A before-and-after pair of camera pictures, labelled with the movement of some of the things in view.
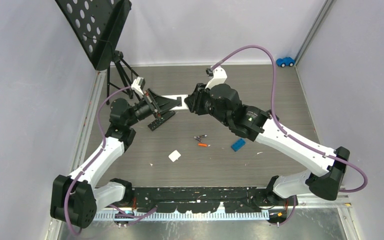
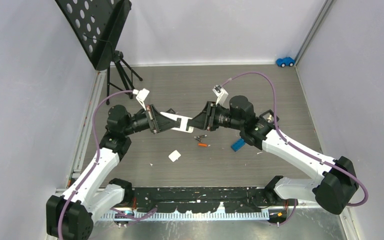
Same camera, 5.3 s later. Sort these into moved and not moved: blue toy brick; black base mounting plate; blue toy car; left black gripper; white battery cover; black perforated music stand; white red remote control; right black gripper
Moved: right black gripper; left black gripper; white red remote control
Not moved: black base mounting plate; blue toy car; black perforated music stand; blue toy brick; white battery cover
